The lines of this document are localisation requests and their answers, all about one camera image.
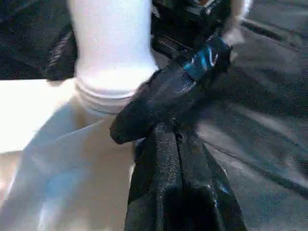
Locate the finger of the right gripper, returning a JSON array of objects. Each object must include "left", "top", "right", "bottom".
[{"left": 109, "top": 32, "right": 233, "bottom": 146}]

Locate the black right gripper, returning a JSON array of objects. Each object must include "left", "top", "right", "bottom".
[{"left": 151, "top": 0, "right": 233, "bottom": 61}]

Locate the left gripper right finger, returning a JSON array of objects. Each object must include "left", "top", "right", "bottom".
[{"left": 177, "top": 129, "right": 248, "bottom": 231}]

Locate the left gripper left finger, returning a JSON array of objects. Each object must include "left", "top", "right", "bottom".
[{"left": 124, "top": 124, "right": 181, "bottom": 231}]

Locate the white plastic table leg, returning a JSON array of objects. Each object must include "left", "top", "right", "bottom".
[{"left": 68, "top": 0, "right": 157, "bottom": 118}]

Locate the white plastic table top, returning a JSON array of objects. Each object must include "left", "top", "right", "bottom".
[{"left": 0, "top": 78, "right": 157, "bottom": 231}]

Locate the black mat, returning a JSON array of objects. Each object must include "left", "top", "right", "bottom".
[{"left": 0, "top": 0, "right": 308, "bottom": 231}]

